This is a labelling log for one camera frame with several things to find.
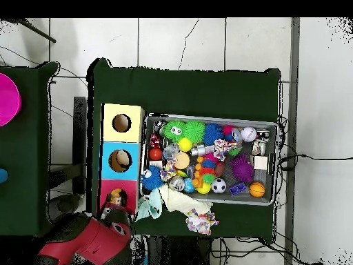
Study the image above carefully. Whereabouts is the small tan plush toy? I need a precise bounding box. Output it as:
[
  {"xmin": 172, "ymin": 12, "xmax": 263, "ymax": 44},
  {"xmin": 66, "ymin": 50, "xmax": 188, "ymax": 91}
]
[{"xmin": 108, "ymin": 188, "xmax": 128, "ymax": 208}]

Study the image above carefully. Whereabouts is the mint green muslin cloth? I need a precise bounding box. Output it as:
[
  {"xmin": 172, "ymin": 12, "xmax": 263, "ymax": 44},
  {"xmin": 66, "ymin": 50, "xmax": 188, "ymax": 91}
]
[{"xmin": 134, "ymin": 187, "xmax": 164, "ymax": 223}]

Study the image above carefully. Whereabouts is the blue spiky ball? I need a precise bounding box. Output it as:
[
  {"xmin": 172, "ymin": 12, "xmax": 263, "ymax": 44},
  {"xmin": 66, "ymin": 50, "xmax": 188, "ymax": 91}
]
[
  {"xmin": 203, "ymin": 123, "xmax": 225, "ymax": 147},
  {"xmin": 140, "ymin": 165, "xmax": 166, "ymax": 192}
]

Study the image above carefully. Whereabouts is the cream yellow muslin cloth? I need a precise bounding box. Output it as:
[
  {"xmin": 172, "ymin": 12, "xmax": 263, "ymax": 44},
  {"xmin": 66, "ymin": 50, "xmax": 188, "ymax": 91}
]
[{"xmin": 159, "ymin": 183, "xmax": 214, "ymax": 216}]

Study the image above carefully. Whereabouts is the purple plush toy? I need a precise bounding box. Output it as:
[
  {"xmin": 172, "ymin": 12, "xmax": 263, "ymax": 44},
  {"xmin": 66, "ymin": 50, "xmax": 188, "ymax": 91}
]
[{"xmin": 230, "ymin": 153, "xmax": 256, "ymax": 183}]

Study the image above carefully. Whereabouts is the wooden box with three holes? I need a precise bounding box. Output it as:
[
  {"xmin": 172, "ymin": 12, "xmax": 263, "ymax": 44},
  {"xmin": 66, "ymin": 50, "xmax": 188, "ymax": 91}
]
[{"xmin": 98, "ymin": 102, "xmax": 145, "ymax": 218}]

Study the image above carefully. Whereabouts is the shallow clear mesh bin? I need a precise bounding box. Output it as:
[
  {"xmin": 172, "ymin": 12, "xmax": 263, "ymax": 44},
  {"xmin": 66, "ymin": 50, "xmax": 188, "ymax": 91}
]
[{"xmin": 140, "ymin": 112, "xmax": 279, "ymax": 206}]

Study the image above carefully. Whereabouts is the grey stand base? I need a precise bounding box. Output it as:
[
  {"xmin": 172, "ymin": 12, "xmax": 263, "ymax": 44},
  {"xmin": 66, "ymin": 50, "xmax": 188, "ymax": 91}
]
[{"xmin": 48, "ymin": 164, "xmax": 83, "ymax": 222}]

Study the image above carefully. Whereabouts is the black upright panel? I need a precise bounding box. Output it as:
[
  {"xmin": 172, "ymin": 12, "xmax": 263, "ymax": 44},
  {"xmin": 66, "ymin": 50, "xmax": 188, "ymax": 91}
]
[{"xmin": 71, "ymin": 96, "xmax": 88, "ymax": 195}]

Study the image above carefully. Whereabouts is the small yellow ball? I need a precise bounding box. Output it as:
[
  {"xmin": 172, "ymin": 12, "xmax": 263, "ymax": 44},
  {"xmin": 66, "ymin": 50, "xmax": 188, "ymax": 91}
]
[{"xmin": 178, "ymin": 137, "xmax": 194, "ymax": 153}]

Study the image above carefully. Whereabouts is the green furry googly-eyed toy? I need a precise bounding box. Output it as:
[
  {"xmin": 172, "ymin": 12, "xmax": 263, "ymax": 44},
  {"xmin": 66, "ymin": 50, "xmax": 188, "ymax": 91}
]
[{"xmin": 165, "ymin": 120, "xmax": 187, "ymax": 143}]

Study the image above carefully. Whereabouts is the green covered side table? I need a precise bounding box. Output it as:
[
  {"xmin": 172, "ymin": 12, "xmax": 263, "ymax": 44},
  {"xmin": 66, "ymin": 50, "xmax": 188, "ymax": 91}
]
[{"xmin": 0, "ymin": 61, "xmax": 61, "ymax": 239}]

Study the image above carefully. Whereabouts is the black and white soccer ball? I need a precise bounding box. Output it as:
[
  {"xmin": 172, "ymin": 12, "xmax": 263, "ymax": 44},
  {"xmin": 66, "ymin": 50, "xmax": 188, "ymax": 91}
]
[{"xmin": 212, "ymin": 177, "xmax": 228, "ymax": 194}]

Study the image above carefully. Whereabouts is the green spiky ball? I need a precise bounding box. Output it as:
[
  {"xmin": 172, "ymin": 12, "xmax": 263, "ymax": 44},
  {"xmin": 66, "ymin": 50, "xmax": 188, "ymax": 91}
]
[{"xmin": 183, "ymin": 120, "xmax": 207, "ymax": 144}]

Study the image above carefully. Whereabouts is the small blue toy block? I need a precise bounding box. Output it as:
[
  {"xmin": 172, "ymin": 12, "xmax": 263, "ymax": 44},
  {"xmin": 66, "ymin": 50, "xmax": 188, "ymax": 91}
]
[{"xmin": 230, "ymin": 181, "xmax": 248, "ymax": 197}]

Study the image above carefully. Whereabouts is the dark green table cloth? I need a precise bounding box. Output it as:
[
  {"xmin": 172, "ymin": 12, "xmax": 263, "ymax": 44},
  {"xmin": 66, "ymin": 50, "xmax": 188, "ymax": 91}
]
[{"xmin": 86, "ymin": 57, "xmax": 282, "ymax": 241}]

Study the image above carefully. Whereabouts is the small orange basketball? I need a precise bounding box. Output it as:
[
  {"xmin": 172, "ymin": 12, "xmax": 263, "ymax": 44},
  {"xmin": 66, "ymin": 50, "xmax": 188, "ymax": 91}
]
[{"xmin": 248, "ymin": 181, "xmax": 266, "ymax": 199}]

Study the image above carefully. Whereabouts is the large pink round dish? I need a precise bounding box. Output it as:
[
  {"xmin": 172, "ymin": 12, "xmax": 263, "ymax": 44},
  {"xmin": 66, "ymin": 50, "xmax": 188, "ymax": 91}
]
[{"xmin": 0, "ymin": 72, "xmax": 22, "ymax": 127}]

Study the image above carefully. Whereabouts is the pale wooden block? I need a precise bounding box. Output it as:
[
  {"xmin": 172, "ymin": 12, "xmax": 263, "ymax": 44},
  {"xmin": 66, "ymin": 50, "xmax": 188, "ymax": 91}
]
[{"xmin": 253, "ymin": 156, "xmax": 269, "ymax": 171}]

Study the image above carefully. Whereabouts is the white baseball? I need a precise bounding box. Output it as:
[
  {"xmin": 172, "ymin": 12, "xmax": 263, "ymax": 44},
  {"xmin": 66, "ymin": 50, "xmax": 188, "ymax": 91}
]
[{"xmin": 240, "ymin": 126, "xmax": 257, "ymax": 144}]

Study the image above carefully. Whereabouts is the black rod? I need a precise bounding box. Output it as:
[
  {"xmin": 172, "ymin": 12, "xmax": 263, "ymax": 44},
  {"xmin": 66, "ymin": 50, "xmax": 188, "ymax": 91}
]
[{"xmin": 0, "ymin": 18, "xmax": 57, "ymax": 43}]

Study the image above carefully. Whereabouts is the black cable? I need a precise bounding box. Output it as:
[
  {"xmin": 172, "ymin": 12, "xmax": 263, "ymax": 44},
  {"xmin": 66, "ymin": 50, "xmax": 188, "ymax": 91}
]
[{"xmin": 278, "ymin": 153, "xmax": 353, "ymax": 168}]

